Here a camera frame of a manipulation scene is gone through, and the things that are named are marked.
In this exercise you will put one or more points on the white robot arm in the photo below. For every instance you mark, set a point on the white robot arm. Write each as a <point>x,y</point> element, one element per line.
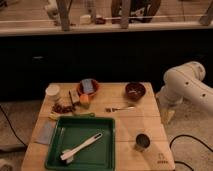
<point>184,82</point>

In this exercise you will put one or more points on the green plastic tray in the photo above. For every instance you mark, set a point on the green plastic tray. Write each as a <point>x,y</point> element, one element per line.
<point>70,132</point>

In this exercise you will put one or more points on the white plastic spatula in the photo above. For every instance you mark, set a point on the white plastic spatula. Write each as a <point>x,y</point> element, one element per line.
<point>89,141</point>

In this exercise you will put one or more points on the blue sponge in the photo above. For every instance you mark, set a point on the blue sponge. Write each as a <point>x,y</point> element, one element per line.
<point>87,86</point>

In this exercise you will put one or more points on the metal can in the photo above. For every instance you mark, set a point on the metal can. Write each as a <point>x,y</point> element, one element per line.
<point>142,142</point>

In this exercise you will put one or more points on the orange fruit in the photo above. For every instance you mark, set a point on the orange fruit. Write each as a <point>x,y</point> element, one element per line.
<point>84,100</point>

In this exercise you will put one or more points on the yellow banana toy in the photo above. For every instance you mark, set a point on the yellow banana toy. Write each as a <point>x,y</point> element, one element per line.
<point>54,116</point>

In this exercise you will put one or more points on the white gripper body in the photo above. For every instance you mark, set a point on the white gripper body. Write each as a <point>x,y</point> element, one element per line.
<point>166,114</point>

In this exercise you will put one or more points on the brown wooden block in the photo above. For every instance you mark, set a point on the brown wooden block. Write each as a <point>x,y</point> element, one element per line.
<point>74,96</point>

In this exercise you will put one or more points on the white paper cup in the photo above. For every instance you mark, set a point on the white paper cup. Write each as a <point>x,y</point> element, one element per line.
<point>53,92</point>

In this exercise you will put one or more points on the wooden board table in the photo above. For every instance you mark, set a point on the wooden board table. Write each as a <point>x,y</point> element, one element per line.
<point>143,119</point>

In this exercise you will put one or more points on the dark red bowl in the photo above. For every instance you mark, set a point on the dark red bowl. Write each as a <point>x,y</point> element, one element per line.
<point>135,91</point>

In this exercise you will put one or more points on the orange bowl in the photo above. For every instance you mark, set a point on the orange bowl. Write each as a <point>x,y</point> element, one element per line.
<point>95,86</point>

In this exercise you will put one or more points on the metal fork dark handle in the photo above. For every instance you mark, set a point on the metal fork dark handle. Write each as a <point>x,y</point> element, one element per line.
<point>109,110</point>

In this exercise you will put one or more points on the grey blue cloth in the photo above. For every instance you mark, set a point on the grey blue cloth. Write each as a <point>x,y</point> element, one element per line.
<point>45,134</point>

